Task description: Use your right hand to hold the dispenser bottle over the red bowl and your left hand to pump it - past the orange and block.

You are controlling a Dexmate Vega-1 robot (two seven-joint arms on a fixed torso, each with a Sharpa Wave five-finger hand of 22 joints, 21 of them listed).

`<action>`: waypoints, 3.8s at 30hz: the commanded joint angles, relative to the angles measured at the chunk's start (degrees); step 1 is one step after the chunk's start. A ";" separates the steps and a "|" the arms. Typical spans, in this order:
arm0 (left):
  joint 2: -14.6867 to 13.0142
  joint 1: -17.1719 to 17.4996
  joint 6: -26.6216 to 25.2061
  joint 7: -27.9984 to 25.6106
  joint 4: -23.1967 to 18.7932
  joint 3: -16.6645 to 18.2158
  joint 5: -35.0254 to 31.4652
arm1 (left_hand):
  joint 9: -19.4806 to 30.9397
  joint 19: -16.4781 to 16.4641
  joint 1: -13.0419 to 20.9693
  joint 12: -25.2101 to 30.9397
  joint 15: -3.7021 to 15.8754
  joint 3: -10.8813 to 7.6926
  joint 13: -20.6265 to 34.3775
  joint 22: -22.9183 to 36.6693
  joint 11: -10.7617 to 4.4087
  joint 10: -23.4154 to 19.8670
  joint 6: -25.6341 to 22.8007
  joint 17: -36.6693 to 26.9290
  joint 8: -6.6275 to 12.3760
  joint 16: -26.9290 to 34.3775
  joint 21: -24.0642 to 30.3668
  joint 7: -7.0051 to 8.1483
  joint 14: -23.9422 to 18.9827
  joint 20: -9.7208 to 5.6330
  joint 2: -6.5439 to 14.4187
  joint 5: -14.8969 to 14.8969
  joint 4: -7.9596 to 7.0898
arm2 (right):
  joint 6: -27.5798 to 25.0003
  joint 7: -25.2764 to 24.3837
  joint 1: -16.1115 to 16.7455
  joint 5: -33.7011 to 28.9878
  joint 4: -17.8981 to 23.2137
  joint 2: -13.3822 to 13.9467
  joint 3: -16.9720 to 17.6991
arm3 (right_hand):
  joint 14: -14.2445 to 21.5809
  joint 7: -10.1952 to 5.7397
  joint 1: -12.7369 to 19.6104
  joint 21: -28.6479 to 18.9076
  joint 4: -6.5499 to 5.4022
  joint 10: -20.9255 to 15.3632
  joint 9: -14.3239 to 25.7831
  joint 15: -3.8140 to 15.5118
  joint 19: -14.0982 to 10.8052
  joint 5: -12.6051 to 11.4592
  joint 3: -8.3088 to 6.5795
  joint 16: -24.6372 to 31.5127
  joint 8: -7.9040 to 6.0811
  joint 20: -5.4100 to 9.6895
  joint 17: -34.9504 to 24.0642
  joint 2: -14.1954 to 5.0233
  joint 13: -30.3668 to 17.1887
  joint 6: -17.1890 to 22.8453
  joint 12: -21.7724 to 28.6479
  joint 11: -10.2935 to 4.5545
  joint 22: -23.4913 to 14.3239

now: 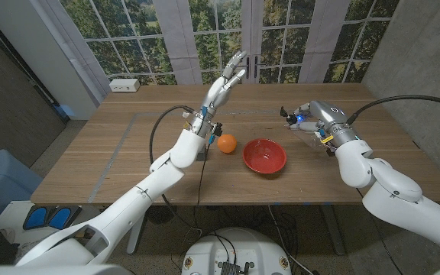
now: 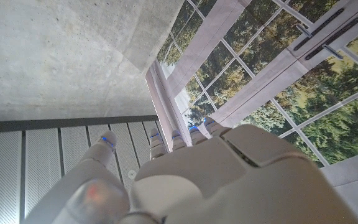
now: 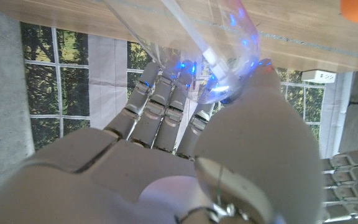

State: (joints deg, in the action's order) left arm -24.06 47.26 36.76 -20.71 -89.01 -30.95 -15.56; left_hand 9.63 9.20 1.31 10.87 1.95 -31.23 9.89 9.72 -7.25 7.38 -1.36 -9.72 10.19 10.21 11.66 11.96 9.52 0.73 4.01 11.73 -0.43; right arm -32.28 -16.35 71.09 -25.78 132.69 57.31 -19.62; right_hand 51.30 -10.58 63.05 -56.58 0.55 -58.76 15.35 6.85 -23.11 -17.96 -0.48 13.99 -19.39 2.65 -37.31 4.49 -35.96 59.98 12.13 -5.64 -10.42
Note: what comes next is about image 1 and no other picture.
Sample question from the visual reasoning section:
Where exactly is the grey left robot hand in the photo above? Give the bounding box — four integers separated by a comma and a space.
200, 50, 248, 118

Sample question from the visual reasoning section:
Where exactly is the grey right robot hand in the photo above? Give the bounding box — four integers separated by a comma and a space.
288, 100, 355, 141

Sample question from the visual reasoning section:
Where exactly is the clear dispenser bottle black pump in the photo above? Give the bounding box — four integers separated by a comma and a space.
280, 106, 335, 150

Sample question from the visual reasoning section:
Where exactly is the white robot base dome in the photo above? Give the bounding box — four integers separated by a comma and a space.
180, 227, 291, 275

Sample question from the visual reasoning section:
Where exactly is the red bowl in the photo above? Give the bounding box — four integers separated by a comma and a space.
241, 137, 288, 175

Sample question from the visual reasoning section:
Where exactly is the orange fruit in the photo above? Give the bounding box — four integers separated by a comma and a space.
217, 134, 238, 154

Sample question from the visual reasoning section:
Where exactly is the wooden panel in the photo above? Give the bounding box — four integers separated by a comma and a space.
88, 109, 400, 203

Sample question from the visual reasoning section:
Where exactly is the printed window backdrop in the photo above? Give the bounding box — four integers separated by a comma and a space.
57, 0, 400, 86

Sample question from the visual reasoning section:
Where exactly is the white power strip box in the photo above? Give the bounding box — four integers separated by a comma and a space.
108, 78, 141, 93

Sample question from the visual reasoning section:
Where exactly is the grey table leg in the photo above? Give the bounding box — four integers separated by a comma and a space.
321, 204, 346, 256

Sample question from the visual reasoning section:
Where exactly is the black floor fan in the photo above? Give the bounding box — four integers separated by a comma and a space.
146, 205, 178, 225

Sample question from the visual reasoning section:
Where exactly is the white table leg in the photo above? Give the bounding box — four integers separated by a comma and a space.
126, 213, 147, 255

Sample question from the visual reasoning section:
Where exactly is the blue foot pedal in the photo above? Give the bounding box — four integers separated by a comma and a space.
48, 207, 72, 228
24, 207, 48, 230

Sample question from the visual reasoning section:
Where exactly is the blue grey bin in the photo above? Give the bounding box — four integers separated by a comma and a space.
0, 148, 44, 226

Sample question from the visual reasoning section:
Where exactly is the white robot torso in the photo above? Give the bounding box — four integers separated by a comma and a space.
0, 263, 133, 275

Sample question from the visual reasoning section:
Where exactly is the white pedal platform box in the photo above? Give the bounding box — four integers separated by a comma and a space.
0, 200, 86, 248

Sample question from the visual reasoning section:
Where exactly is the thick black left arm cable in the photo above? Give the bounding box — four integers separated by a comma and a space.
149, 105, 198, 165

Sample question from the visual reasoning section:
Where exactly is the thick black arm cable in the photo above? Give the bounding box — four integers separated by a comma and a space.
149, 105, 198, 165
345, 94, 440, 126

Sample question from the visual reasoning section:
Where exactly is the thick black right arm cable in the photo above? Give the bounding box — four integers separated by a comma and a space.
345, 94, 440, 126

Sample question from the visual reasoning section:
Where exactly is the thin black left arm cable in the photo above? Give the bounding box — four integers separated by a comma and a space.
191, 141, 212, 249

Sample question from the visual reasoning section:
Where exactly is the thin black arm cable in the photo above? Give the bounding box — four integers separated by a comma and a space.
356, 189, 395, 275
191, 141, 212, 249

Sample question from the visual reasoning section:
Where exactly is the white floor cable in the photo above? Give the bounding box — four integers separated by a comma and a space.
267, 205, 315, 275

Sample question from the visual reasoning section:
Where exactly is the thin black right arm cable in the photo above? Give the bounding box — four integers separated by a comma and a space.
356, 189, 395, 275

